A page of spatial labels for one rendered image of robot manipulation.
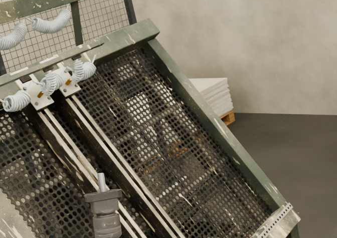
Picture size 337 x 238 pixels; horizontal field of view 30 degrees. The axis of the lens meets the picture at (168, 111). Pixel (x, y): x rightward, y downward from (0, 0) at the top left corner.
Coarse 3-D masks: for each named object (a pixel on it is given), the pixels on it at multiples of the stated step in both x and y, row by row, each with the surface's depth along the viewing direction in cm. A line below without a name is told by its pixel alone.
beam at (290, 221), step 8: (280, 208) 319; (272, 216) 312; (288, 216) 319; (296, 216) 323; (264, 224) 306; (280, 224) 312; (288, 224) 316; (256, 232) 301; (272, 232) 306; (280, 232) 309; (288, 232) 312
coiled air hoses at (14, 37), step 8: (64, 16) 339; (16, 24) 317; (32, 24) 328; (40, 24) 325; (48, 24) 329; (56, 24) 334; (64, 24) 339; (16, 32) 313; (24, 32) 316; (40, 32) 329; (48, 32) 331; (0, 40) 303; (8, 40) 307; (16, 40) 311; (0, 48) 305; (8, 48) 309
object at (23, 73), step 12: (84, 48) 268; (60, 60) 256; (24, 72) 241; (72, 72) 269; (84, 72) 268; (0, 84) 231; (60, 84) 256; (12, 96) 238; (24, 96) 241; (12, 108) 237
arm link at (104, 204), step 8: (96, 192) 206; (104, 192) 203; (112, 192) 203; (120, 192) 205; (88, 200) 202; (96, 200) 201; (104, 200) 203; (112, 200) 203; (96, 208) 202; (104, 208) 202; (112, 208) 203; (96, 216) 204; (104, 216) 202; (112, 216) 202; (96, 224) 202; (104, 224) 201; (112, 224) 201; (120, 224) 205
